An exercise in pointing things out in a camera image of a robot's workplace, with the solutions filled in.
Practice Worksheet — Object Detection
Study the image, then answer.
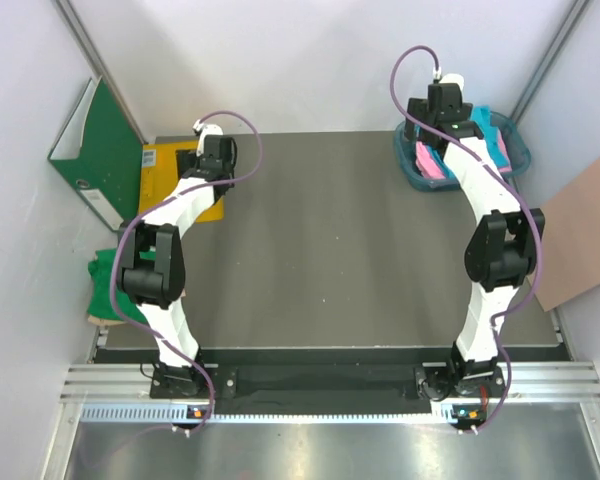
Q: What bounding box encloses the grey slotted cable duct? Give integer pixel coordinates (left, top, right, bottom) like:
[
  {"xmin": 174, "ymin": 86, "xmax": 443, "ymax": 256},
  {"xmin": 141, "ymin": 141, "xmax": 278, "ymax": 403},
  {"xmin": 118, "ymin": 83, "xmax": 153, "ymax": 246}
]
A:
[{"xmin": 81, "ymin": 404, "xmax": 457, "ymax": 425}]

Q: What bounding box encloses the teal t shirt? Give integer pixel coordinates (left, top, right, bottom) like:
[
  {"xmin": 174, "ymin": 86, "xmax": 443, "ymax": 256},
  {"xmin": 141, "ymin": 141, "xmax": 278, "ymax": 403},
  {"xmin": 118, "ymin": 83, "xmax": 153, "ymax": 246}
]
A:
[{"xmin": 412, "ymin": 104, "xmax": 511, "ymax": 171}]

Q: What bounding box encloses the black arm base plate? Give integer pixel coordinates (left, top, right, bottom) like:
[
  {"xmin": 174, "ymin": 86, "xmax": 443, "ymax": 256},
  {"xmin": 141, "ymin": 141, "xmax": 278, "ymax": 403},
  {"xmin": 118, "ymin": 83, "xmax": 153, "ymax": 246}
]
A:
[{"xmin": 150, "ymin": 362, "xmax": 504, "ymax": 411}]

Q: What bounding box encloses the brown cardboard sheet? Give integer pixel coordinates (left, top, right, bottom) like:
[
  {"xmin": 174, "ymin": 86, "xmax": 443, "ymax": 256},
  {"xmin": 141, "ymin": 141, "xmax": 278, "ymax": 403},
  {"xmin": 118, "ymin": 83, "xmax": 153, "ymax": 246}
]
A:
[{"xmin": 536, "ymin": 158, "xmax": 600, "ymax": 311}]

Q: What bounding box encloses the green ring binder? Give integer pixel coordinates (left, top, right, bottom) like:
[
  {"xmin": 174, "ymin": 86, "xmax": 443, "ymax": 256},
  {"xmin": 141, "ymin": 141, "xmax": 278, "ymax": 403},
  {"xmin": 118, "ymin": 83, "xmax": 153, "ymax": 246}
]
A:
[{"xmin": 48, "ymin": 79, "xmax": 143, "ymax": 231}]

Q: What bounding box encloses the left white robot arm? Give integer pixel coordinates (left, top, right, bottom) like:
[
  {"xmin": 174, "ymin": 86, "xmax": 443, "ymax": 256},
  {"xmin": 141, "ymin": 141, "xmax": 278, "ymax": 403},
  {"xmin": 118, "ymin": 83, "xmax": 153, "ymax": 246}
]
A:
[{"xmin": 116, "ymin": 123, "xmax": 237, "ymax": 399}]

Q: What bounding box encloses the blue plastic bin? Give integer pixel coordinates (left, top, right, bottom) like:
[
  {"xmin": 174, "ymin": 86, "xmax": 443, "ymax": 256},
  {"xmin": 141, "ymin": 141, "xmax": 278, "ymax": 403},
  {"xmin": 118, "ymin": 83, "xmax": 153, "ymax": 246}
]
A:
[{"xmin": 393, "ymin": 106, "xmax": 531, "ymax": 192}]

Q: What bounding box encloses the yellow folder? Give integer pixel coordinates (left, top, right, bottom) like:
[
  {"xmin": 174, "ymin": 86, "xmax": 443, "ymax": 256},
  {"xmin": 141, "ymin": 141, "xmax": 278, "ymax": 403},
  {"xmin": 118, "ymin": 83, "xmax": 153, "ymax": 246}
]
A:
[{"xmin": 138, "ymin": 140, "xmax": 224, "ymax": 231}]

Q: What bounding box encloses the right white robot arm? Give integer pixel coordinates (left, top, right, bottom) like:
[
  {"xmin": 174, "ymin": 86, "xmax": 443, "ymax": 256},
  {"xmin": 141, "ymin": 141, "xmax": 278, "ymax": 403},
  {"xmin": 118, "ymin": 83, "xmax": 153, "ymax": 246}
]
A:
[{"xmin": 404, "ymin": 73, "xmax": 544, "ymax": 398}]

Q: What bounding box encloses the pink t shirt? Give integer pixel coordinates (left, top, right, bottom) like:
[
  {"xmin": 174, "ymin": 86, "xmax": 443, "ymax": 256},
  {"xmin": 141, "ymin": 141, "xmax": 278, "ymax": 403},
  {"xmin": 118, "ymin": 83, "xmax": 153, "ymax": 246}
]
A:
[{"xmin": 413, "ymin": 125, "xmax": 510, "ymax": 182}]

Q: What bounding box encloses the aluminium frame rail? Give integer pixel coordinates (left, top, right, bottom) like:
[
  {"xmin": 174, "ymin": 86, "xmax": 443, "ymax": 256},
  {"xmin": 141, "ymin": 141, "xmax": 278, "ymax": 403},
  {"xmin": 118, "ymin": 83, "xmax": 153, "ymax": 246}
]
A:
[{"xmin": 60, "ymin": 362, "xmax": 600, "ymax": 403}]

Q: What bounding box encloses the folded green t shirt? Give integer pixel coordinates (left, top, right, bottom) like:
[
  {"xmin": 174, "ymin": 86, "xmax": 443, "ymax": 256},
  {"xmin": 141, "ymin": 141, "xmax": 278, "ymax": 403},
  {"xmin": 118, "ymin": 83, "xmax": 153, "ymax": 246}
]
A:
[{"xmin": 87, "ymin": 248, "xmax": 147, "ymax": 324}]

